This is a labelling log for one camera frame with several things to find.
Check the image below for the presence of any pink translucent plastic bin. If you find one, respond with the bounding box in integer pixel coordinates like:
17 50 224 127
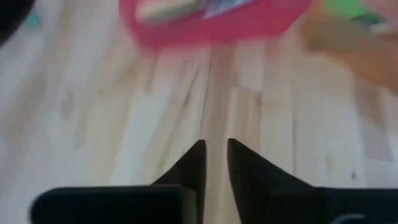
119 0 312 48

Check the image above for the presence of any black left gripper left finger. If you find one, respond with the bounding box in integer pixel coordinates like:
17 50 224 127
29 139 207 224

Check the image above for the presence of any green silicone spatula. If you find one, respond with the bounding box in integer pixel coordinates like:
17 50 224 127
324 0 387 26

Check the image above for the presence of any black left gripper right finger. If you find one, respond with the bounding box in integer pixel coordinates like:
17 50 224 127
227 138 398 224

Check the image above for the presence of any orange translucent plastic bin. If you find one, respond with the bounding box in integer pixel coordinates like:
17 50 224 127
299 0 398 95

